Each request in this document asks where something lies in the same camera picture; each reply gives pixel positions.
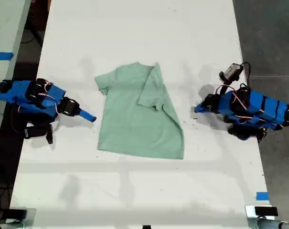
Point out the blue SO-100 arm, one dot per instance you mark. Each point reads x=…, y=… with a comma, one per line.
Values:
x=22, y=91
x=266, y=107

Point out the grey metal pipe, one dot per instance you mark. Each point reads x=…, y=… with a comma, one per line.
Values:
x=5, y=226
x=266, y=224

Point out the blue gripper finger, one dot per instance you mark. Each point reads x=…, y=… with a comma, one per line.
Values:
x=87, y=116

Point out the neighbouring white table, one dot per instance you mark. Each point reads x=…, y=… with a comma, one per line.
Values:
x=5, y=28

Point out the small black box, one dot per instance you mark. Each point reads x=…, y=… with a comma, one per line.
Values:
x=15, y=214
x=266, y=211

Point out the short blue tape strip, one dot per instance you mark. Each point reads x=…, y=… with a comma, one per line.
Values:
x=262, y=196

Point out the pale green T-shirt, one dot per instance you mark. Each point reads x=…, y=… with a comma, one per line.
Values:
x=134, y=114

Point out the grey camera box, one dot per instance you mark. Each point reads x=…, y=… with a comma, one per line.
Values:
x=231, y=71

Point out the black camera stalk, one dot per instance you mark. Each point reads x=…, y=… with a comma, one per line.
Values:
x=224, y=86

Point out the small black clamp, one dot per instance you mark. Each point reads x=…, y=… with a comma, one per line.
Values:
x=146, y=227

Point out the silver metal bracket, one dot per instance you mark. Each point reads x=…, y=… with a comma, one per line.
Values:
x=249, y=211
x=31, y=214

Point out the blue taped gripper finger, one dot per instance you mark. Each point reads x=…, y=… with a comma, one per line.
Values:
x=199, y=107

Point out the black camera box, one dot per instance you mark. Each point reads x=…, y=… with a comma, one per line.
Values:
x=35, y=132

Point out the long blue tape strip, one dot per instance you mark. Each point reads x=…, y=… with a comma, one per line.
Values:
x=2, y=56

